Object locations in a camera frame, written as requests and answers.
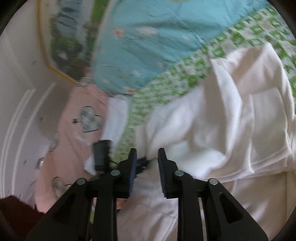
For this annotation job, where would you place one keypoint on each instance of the cream white zip hoodie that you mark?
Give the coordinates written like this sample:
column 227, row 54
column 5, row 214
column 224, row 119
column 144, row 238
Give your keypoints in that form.
column 238, row 126

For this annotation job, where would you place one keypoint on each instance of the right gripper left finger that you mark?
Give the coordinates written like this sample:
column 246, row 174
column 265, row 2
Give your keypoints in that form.
column 89, row 204

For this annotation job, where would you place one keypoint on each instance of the pink heart pattern pillow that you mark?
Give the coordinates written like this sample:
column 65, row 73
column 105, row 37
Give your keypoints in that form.
column 80, row 126

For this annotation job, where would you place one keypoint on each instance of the gold framed landscape picture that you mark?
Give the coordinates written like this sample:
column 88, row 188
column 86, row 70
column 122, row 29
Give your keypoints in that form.
column 68, row 31

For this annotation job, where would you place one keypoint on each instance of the green white patterned bedsheet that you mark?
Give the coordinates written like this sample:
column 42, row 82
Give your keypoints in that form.
column 265, row 25

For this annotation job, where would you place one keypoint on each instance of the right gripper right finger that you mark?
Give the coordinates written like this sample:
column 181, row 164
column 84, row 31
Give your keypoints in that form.
column 206, row 210

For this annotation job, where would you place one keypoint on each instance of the teal floral quilt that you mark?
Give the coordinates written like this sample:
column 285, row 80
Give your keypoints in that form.
column 138, row 40

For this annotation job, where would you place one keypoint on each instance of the red sleeved right forearm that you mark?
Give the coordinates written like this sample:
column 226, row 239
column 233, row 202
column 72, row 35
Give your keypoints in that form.
column 17, row 218

